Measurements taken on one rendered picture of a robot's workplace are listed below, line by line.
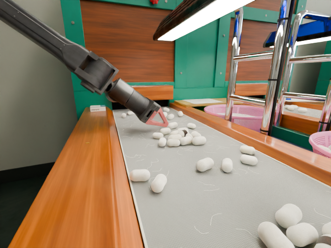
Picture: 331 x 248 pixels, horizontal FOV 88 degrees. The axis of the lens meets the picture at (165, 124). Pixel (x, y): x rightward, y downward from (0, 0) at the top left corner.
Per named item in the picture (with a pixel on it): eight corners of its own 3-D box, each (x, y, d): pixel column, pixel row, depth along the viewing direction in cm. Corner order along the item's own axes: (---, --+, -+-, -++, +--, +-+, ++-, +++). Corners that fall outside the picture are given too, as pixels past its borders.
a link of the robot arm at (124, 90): (105, 91, 43) (118, 73, 44) (102, 93, 49) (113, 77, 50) (128, 107, 46) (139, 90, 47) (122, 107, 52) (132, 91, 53)
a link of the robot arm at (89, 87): (79, 82, 42) (100, 55, 43) (79, 87, 52) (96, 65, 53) (120, 110, 47) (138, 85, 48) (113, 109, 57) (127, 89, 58)
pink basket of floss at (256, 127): (270, 148, 58) (275, 120, 55) (194, 135, 70) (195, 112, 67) (268, 127, 80) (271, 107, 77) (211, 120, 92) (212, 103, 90)
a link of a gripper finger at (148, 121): (168, 113, 60) (147, 97, 56) (176, 118, 53) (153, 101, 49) (156, 129, 60) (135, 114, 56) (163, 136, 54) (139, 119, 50)
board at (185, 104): (185, 107, 80) (185, 105, 80) (174, 102, 94) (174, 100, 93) (242, 103, 91) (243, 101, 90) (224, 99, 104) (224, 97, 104)
